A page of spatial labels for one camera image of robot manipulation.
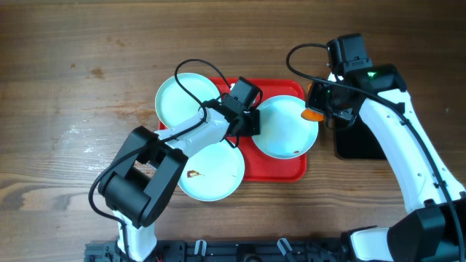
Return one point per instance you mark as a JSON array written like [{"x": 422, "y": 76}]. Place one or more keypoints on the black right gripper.
[{"x": 313, "y": 101}]

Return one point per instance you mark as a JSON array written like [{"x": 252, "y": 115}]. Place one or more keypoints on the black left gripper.
[{"x": 248, "y": 124}]

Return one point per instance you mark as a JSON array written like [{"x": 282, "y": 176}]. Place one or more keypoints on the orange sponge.
[{"x": 309, "y": 114}]

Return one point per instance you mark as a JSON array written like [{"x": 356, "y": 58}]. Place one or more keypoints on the light blue plate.
[
  {"x": 213, "y": 173},
  {"x": 174, "y": 106},
  {"x": 284, "y": 133}
]

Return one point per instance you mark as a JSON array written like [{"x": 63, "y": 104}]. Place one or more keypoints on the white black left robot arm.
[{"x": 141, "y": 179}]

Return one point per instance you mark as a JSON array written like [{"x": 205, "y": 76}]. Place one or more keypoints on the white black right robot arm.
[{"x": 434, "y": 226}]

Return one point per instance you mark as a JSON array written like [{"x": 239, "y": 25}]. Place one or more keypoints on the black rectangular tray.
[{"x": 357, "y": 142}]

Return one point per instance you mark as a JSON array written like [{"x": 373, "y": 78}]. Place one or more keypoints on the red plastic tray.
[{"x": 259, "y": 166}]

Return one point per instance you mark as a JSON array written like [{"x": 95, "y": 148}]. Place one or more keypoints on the light blue plate front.
[{"x": 213, "y": 173}]

